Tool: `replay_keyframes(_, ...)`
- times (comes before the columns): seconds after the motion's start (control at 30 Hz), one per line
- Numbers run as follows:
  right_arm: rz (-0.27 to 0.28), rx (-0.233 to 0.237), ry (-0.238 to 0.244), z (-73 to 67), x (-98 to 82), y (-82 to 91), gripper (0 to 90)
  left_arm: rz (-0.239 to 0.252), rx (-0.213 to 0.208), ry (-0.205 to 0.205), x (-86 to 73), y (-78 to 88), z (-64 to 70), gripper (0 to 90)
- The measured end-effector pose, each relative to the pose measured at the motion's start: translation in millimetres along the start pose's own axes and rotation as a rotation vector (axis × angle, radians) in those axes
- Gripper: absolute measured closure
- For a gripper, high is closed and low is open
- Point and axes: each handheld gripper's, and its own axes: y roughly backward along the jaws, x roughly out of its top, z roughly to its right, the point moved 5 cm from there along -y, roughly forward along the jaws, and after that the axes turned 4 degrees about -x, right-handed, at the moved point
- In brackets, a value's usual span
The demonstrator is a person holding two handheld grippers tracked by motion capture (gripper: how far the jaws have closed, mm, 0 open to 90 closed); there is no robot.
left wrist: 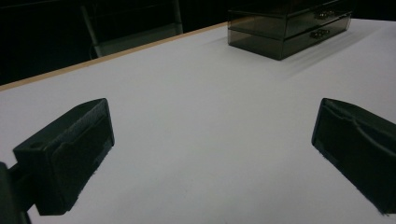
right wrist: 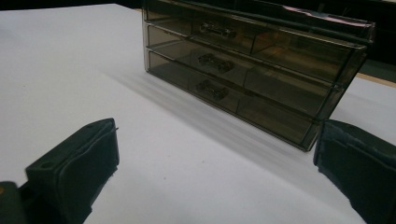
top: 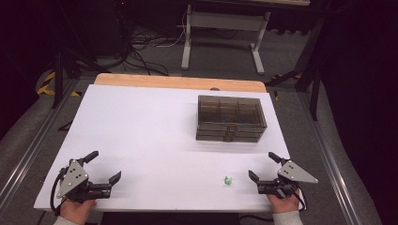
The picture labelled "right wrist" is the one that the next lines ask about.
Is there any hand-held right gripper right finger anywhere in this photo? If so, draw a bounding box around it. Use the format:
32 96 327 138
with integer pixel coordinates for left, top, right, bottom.
313 119 396 224

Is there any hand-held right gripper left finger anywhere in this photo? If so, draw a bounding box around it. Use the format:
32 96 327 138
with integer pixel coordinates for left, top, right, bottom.
18 118 120 224

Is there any smoky transparent plastic drawer organizer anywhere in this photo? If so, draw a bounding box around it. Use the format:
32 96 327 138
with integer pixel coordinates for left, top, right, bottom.
141 0 376 153

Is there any white board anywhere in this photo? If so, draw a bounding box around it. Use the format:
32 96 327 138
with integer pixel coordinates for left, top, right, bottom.
0 3 396 224

